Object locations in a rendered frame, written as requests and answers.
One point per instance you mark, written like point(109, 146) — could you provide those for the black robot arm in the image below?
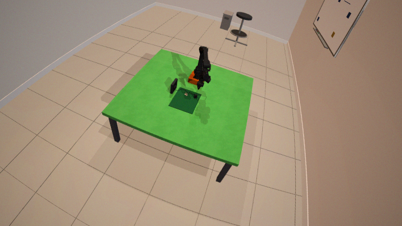
point(203, 65)

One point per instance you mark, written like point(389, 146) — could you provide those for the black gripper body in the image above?
point(200, 83)

